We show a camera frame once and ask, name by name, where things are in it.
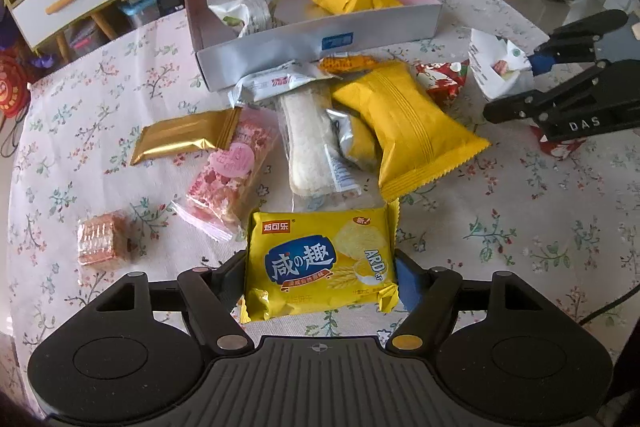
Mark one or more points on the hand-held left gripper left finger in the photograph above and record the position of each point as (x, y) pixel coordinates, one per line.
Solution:
(232, 279)

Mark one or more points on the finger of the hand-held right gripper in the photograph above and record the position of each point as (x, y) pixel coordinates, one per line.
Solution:
(542, 63)
(520, 107)

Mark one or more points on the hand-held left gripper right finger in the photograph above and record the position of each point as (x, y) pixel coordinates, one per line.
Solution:
(407, 282)

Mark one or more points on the white green snack packet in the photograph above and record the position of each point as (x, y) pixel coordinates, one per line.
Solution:
(492, 67)
(240, 12)

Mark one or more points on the printed yellow biscuit packet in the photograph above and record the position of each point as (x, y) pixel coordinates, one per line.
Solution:
(310, 257)

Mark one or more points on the red festive snack packet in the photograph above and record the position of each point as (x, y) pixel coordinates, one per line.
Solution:
(442, 79)

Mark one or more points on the pink heart snack packet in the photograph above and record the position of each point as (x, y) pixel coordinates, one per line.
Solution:
(225, 177)

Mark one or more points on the large plain yellow snack packet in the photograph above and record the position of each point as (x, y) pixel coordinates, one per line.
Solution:
(410, 127)

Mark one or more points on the silver clear cake packet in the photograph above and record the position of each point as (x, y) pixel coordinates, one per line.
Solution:
(357, 142)

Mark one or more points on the gold foil snack packet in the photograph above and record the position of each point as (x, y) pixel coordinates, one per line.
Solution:
(180, 137)

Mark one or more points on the pink-lined cardboard box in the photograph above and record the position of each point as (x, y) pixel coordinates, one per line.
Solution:
(280, 52)

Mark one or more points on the red white snack packet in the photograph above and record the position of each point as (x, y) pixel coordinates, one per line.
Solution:
(562, 149)

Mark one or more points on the small clear orange wafer packet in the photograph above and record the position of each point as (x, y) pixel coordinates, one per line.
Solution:
(102, 239)

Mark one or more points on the long white bread packet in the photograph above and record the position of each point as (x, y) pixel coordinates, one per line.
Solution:
(310, 147)

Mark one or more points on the small orange snack packet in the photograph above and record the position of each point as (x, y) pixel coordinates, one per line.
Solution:
(347, 64)

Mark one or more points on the white silver snack packet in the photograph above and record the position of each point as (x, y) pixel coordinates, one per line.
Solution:
(280, 82)

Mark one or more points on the floral tablecloth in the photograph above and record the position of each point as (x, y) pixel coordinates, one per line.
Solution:
(75, 147)

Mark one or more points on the blue plastic bin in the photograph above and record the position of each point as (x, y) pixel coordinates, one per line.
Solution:
(140, 12)

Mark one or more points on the white cabinet drawer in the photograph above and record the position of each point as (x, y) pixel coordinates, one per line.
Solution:
(40, 17)

